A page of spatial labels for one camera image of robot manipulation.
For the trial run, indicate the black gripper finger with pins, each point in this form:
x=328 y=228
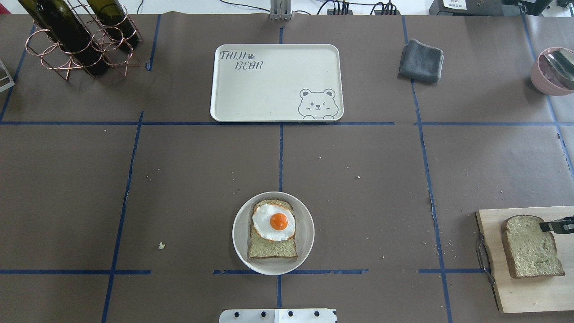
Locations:
x=559 y=226

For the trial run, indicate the bread slice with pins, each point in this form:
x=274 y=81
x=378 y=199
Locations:
x=260 y=248
x=529 y=251

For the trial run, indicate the cream bear tray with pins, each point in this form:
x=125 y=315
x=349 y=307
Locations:
x=277 y=83

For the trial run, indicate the wooden cutting board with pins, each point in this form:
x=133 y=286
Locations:
x=528 y=294

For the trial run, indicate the pink bowl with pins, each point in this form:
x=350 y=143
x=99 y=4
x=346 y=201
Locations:
x=544 y=78

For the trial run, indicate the metal scoop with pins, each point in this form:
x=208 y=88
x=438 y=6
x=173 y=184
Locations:
x=561 y=66

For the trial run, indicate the grey folded cloth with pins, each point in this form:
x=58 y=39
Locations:
x=421 y=62

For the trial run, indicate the fried egg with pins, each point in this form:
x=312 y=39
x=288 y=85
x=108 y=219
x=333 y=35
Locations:
x=274 y=222

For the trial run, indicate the white round plate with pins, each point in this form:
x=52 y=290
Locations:
x=304 y=237

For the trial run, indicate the bread slice under egg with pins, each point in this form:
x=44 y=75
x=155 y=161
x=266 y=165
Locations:
x=260 y=248

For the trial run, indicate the dark green wine bottle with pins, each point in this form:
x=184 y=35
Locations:
x=71 y=34
x=30 y=7
x=110 y=14

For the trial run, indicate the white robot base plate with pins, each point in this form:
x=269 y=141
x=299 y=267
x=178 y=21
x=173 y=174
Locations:
x=297 y=315

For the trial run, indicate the copper wire bottle rack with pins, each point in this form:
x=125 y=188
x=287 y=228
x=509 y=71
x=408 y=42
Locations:
x=54 y=57

